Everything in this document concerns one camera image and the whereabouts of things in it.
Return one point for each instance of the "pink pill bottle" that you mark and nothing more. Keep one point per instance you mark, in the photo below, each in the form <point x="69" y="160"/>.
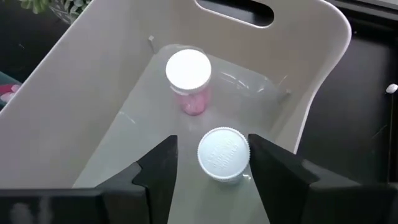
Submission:
<point x="188" y="81"/>

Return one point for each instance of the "small white oval object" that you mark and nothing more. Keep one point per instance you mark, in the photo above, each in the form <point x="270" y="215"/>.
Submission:
<point x="391" y="88"/>

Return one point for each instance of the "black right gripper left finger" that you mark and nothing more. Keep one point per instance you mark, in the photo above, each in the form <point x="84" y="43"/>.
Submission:
<point x="109" y="205"/>

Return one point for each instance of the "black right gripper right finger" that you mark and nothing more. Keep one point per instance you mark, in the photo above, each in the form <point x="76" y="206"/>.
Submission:
<point x="311" y="202"/>

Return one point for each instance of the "white plastic bin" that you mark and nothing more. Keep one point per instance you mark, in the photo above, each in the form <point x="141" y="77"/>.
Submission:
<point x="93" y="93"/>

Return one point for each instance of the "teal bottle pink white pills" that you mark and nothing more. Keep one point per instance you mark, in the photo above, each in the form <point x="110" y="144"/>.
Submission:
<point x="7" y="90"/>

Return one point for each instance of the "potted green succulent plant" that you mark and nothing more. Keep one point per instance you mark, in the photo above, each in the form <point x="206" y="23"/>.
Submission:
<point x="46" y="6"/>

